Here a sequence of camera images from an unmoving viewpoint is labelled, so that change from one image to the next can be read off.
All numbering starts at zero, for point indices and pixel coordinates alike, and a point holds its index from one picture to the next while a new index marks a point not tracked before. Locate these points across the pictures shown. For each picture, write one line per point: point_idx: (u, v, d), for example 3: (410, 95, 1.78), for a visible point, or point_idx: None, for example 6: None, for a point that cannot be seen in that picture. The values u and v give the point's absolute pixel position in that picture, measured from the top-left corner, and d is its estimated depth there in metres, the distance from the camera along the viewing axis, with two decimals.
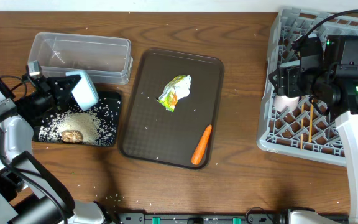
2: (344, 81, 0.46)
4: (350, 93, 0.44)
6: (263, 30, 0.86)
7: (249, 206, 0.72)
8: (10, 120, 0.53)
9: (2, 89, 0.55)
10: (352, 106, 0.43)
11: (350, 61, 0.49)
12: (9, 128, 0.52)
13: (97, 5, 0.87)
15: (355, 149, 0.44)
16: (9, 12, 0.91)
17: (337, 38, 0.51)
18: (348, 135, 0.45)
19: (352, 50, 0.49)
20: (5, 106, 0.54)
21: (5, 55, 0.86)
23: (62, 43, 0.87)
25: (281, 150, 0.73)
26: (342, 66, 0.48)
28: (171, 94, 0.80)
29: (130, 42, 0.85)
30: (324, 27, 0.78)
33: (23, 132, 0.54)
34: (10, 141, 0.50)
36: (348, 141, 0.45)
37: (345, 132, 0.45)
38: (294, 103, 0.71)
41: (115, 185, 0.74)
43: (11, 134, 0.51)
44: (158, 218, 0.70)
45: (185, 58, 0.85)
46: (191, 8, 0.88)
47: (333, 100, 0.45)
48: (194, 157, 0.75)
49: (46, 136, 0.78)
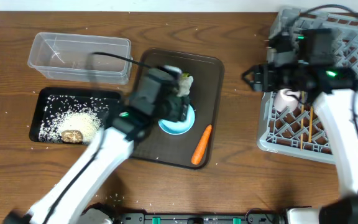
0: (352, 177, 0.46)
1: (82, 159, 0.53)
2: (319, 66, 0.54)
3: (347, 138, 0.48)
4: (323, 77, 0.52)
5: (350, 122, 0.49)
6: (263, 30, 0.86)
7: (250, 206, 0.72)
8: (109, 153, 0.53)
9: (157, 94, 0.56)
10: (322, 85, 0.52)
11: (322, 53, 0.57)
12: (97, 162, 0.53)
13: (97, 5, 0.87)
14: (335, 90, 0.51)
15: (334, 125, 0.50)
16: (9, 12, 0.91)
17: (307, 32, 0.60)
18: (326, 111, 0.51)
19: (321, 42, 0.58)
20: (143, 108, 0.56)
21: (5, 56, 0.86)
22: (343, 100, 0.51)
23: (62, 43, 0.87)
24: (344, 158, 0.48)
25: (281, 150, 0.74)
26: (315, 56, 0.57)
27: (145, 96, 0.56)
28: None
29: (130, 42, 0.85)
30: (324, 27, 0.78)
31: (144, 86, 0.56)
33: (106, 170, 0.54)
34: (88, 178, 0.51)
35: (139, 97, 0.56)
36: (328, 121, 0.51)
37: (324, 112, 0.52)
38: (294, 104, 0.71)
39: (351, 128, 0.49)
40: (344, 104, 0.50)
41: (116, 185, 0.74)
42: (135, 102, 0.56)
43: (96, 170, 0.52)
44: (158, 218, 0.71)
45: (185, 58, 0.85)
46: (192, 8, 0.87)
47: (310, 87, 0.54)
48: (194, 157, 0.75)
49: (46, 136, 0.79)
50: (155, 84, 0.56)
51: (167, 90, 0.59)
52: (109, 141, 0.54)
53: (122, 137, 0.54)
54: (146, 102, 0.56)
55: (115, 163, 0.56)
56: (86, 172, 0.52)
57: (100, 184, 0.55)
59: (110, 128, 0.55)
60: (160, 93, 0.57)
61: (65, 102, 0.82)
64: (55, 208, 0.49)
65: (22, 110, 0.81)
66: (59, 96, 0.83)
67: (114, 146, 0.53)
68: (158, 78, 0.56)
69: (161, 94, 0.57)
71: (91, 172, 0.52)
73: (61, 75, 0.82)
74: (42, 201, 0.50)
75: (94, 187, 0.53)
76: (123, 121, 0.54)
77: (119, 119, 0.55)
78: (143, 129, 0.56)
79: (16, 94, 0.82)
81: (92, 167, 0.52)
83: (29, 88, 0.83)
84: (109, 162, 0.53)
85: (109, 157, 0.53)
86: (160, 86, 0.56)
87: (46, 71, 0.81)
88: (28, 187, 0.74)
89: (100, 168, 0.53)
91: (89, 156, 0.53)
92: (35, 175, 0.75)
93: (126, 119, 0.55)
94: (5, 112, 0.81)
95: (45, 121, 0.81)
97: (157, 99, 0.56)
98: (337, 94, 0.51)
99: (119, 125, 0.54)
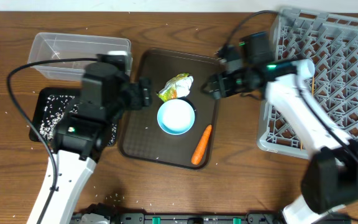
0: (312, 140, 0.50)
1: (43, 194, 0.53)
2: (260, 63, 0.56)
3: (299, 112, 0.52)
4: (265, 70, 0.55)
5: (297, 98, 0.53)
6: (263, 30, 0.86)
7: (250, 206, 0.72)
8: (66, 177, 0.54)
9: (103, 93, 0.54)
10: (269, 77, 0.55)
11: (261, 53, 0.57)
12: (59, 190, 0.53)
13: (97, 5, 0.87)
14: (279, 76, 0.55)
15: (286, 104, 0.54)
16: (9, 12, 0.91)
17: (246, 38, 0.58)
18: (278, 99, 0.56)
19: (260, 42, 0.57)
20: (97, 112, 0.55)
21: (5, 56, 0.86)
22: (286, 81, 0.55)
23: (62, 43, 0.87)
24: (304, 132, 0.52)
25: (281, 150, 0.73)
26: (257, 55, 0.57)
27: (91, 99, 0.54)
28: (171, 91, 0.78)
29: (131, 42, 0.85)
30: (325, 27, 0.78)
31: (85, 91, 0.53)
33: (72, 195, 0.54)
34: (55, 209, 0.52)
35: (87, 102, 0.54)
36: (281, 103, 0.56)
37: (275, 98, 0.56)
38: None
39: (299, 103, 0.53)
40: (288, 84, 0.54)
41: (116, 185, 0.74)
42: (81, 111, 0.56)
43: (60, 198, 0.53)
44: (158, 218, 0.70)
45: (185, 58, 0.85)
46: (192, 8, 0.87)
47: (255, 83, 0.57)
48: (194, 157, 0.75)
49: (46, 136, 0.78)
50: (96, 83, 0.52)
51: (116, 83, 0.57)
52: (63, 166, 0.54)
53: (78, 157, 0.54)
54: (94, 106, 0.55)
55: (81, 183, 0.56)
56: (50, 205, 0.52)
57: (74, 205, 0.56)
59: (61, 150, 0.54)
60: (105, 90, 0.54)
61: (66, 102, 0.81)
64: None
65: (22, 110, 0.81)
66: (60, 96, 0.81)
67: (70, 169, 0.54)
68: (97, 77, 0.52)
69: (108, 93, 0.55)
71: (56, 202, 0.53)
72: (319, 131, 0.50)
73: (61, 75, 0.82)
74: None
75: (66, 214, 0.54)
76: (74, 135, 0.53)
77: (66, 135, 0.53)
78: (100, 135, 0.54)
79: (16, 94, 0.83)
81: (54, 198, 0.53)
83: (29, 88, 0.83)
84: (72, 185, 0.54)
85: (70, 180, 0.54)
86: (105, 85, 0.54)
87: (46, 71, 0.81)
88: (28, 187, 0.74)
89: (63, 195, 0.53)
91: (48, 190, 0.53)
92: (35, 174, 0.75)
93: (76, 134, 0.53)
94: (5, 112, 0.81)
95: (45, 121, 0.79)
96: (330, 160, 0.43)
97: (105, 99, 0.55)
98: (282, 80, 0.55)
99: (71, 141, 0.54)
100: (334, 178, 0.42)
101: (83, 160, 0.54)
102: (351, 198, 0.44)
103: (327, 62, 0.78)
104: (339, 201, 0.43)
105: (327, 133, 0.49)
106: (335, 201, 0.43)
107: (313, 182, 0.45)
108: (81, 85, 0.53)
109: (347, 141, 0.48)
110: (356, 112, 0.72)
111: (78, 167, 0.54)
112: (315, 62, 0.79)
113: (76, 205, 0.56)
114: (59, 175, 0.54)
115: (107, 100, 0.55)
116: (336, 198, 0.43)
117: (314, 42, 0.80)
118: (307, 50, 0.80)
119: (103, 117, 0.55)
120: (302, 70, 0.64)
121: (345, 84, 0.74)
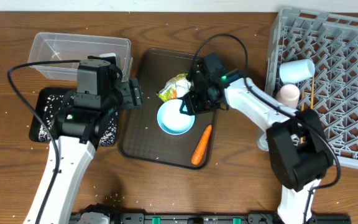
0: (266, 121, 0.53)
1: (45, 179, 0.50)
2: (214, 79, 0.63)
3: (252, 103, 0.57)
4: (220, 83, 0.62)
5: (247, 94, 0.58)
6: (263, 30, 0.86)
7: (250, 206, 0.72)
8: (69, 159, 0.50)
9: (99, 81, 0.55)
10: (224, 84, 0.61)
11: (215, 69, 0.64)
12: (62, 173, 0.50)
13: (97, 5, 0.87)
14: (231, 83, 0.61)
15: (241, 102, 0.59)
16: (9, 12, 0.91)
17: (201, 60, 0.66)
18: (233, 99, 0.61)
19: (212, 61, 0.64)
20: (91, 101, 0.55)
21: (5, 56, 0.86)
22: (237, 82, 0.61)
23: (62, 43, 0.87)
24: (260, 119, 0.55)
25: None
26: (211, 74, 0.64)
27: (88, 88, 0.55)
28: (171, 90, 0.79)
29: (131, 42, 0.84)
30: (325, 27, 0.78)
31: (82, 80, 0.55)
33: (75, 178, 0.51)
34: (58, 193, 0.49)
35: (82, 92, 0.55)
36: (238, 103, 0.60)
37: (232, 99, 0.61)
38: (294, 103, 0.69)
39: (249, 96, 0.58)
40: (239, 85, 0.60)
41: (117, 185, 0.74)
42: (78, 100, 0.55)
43: (64, 181, 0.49)
44: (158, 218, 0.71)
45: (185, 58, 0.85)
46: (191, 8, 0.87)
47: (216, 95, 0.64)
48: (194, 157, 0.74)
49: (46, 136, 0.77)
50: (92, 73, 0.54)
51: (109, 78, 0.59)
52: (65, 148, 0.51)
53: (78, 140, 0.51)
54: (90, 96, 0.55)
55: (82, 167, 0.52)
56: (53, 190, 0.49)
57: (76, 191, 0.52)
59: (62, 135, 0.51)
60: (100, 81, 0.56)
61: None
64: None
65: (22, 110, 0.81)
66: (59, 96, 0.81)
67: (72, 151, 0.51)
68: (92, 67, 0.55)
69: (104, 83, 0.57)
71: (58, 186, 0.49)
72: (269, 112, 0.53)
73: (61, 74, 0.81)
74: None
75: (70, 200, 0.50)
76: (72, 122, 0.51)
77: (64, 122, 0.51)
78: (97, 122, 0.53)
79: (16, 94, 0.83)
81: (57, 181, 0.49)
83: (29, 89, 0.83)
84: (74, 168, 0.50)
85: (73, 162, 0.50)
86: (100, 74, 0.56)
87: (46, 71, 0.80)
88: (28, 187, 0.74)
89: (65, 179, 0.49)
91: (50, 173, 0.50)
92: (35, 174, 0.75)
93: (74, 121, 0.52)
94: (5, 112, 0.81)
95: (45, 121, 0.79)
96: (283, 131, 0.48)
97: (100, 89, 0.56)
98: (234, 83, 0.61)
99: (69, 129, 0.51)
100: (290, 149, 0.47)
101: (84, 143, 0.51)
102: (316, 168, 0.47)
103: (327, 62, 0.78)
104: (305, 173, 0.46)
105: (276, 111, 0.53)
106: (302, 173, 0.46)
107: (278, 163, 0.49)
108: (77, 76, 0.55)
109: (296, 114, 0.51)
110: (356, 111, 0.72)
111: (79, 149, 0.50)
112: (315, 62, 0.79)
113: (78, 190, 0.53)
114: (61, 159, 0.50)
115: (102, 91, 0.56)
116: (302, 171, 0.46)
117: (314, 42, 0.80)
118: (307, 50, 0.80)
119: (100, 106, 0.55)
120: (302, 70, 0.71)
121: (345, 84, 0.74)
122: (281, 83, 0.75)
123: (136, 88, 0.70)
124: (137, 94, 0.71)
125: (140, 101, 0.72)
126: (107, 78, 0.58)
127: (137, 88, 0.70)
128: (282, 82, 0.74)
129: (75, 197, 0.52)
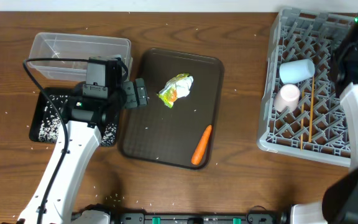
0: None
1: (55, 157, 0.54)
2: (350, 60, 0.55)
3: None
4: (352, 70, 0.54)
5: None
6: (263, 30, 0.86)
7: (250, 206, 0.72)
8: (78, 142, 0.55)
9: (106, 74, 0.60)
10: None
11: None
12: (71, 154, 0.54)
13: (98, 5, 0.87)
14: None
15: (355, 109, 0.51)
16: (9, 12, 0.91)
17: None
18: (352, 104, 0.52)
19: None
20: (98, 93, 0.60)
21: (5, 56, 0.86)
22: None
23: (62, 44, 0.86)
24: None
25: (281, 150, 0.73)
26: (357, 48, 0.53)
27: (96, 80, 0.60)
28: (171, 91, 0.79)
29: (131, 42, 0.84)
30: (324, 28, 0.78)
31: (92, 72, 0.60)
33: (82, 160, 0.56)
34: (66, 171, 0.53)
35: (91, 83, 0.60)
36: (350, 105, 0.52)
37: (348, 96, 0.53)
38: (294, 103, 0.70)
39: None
40: None
41: (117, 185, 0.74)
42: (87, 90, 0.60)
43: (73, 160, 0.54)
44: (158, 218, 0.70)
45: (186, 59, 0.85)
46: (191, 9, 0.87)
47: (339, 79, 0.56)
48: (194, 157, 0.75)
49: (46, 136, 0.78)
50: (99, 66, 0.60)
51: (115, 73, 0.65)
52: (73, 130, 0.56)
53: (86, 125, 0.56)
54: (97, 87, 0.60)
55: (89, 151, 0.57)
56: (62, 167, 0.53)
57: (82, 175, 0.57)
59: (71, 120, 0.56)
60: (108, 74, 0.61)
61: (65, 102, 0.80)
64: (45, 208, 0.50)
65: (22, 109, 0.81)
66: (59, 96, 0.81)
67: (80, 134, 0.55)
68: (100, 61, 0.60)
69: (110, 76, 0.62)
71: (67, 165, 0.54)
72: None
73: (61, 75, 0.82)
74: (28, 206, 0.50)
75: (76, 179, 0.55)
76: (81, 109, 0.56)
77: (74, 110, 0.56)
78: (104, 111, 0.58)
79: (16, 94, 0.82)
81: (66, 160, 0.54)
83: (30, 89, 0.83)
84: (82, 149, 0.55)
85: (81, 144, 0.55)
86: (109, 68, 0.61)
87: (45, 71, 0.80)
88: (28, 187, 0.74)
89: (73, 160, 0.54)
91: (59, 153, 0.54)
92: (35, 174, 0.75)
93: (83, 108, 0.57)
94: (5, 112, 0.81)
95: (45, 121, 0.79)
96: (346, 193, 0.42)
97: (107, 81, 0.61)
98: None
99: (79, 116, 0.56)
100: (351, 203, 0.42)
101: (91, 127, 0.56)
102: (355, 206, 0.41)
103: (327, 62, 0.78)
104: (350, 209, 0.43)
105: None
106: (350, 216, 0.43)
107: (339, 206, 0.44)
108: (86, 68, 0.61)
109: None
110: None
111: (86, 132, 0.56)
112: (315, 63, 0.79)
113: (84, 172, 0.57)
114: (70, 140, 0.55)
115: (110, 84, 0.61)
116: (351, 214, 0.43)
117: (314, 42, 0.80)
118: (307, 50, 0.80)
119: (106, 96, 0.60)
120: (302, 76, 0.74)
121: None
122: (281, 83, 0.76)
123: (142, 88, 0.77)
124: (141, 93, 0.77)
125: (143, 100, 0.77)
126: (113, 73, 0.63)
127: (143, 88, 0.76)
128: (282, 82, 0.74)
129: (81, 180, 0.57)
